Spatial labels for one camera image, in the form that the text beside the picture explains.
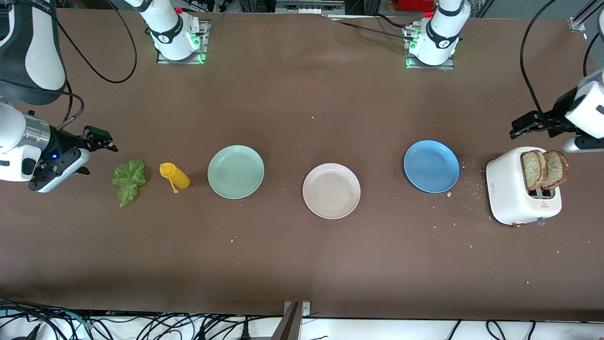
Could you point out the silver table edge bracket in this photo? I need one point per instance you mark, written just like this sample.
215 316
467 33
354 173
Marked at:
306 309

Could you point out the brown bread slice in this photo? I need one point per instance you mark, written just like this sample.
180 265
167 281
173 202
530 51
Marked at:
557 167
532 169

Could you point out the white toaster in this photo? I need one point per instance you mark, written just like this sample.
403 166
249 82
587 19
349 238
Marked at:
507 193

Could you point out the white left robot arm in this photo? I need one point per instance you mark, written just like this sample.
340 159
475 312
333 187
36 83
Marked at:
441 33

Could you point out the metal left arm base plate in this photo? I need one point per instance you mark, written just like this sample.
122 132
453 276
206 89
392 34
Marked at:
448 65

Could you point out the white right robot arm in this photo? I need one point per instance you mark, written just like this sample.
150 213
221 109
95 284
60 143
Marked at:
33 47

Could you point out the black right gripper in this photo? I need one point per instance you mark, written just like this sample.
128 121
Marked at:
64 140

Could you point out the red box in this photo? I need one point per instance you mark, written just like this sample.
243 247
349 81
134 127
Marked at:
415 4

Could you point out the grey equipment box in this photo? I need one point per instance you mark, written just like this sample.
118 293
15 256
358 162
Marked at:
309 6

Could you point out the blue plate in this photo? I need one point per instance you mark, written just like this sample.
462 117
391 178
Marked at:
431 166

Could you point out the mint green plate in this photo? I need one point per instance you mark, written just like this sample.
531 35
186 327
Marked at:
236 172

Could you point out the green lettuce leaf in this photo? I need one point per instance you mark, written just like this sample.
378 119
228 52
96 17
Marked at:
128 179

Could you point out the beige plate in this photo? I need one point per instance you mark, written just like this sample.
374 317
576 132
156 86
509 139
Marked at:
331 191

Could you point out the yellow mustard squeeze bottle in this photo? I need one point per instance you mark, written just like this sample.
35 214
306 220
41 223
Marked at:
178 177

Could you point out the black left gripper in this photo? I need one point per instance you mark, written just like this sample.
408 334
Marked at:
558 113

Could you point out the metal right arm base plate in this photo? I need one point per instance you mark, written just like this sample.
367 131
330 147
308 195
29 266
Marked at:
203 47

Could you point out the dark metal post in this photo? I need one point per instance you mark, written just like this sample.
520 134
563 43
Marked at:
289 326

